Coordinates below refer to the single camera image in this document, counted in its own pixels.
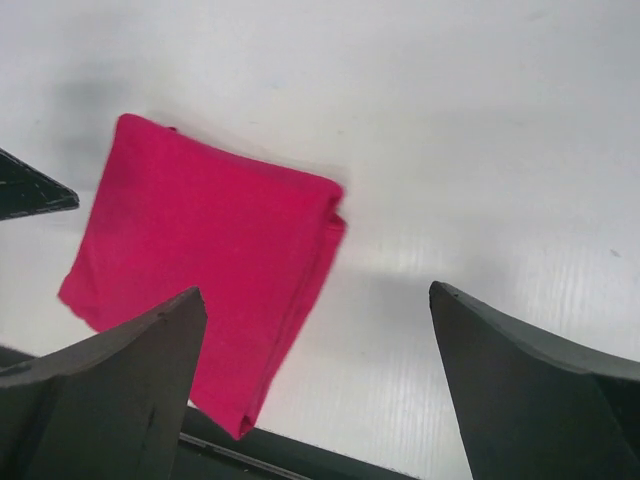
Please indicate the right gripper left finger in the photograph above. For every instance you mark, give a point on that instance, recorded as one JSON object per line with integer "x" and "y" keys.
{"x": 108, "y": 407}

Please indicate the pink t shirt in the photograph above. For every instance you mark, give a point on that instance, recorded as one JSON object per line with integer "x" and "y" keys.
{"x": 257, "y": 239}

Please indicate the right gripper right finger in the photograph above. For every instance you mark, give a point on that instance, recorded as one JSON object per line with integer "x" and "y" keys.
{"x": 531, "y": 404}

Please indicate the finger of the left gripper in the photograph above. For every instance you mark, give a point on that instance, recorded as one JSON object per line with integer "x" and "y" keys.
{"x": 26, "y": 191}

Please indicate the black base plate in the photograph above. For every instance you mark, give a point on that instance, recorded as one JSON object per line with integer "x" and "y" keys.
{"x": 206, "y": 451}

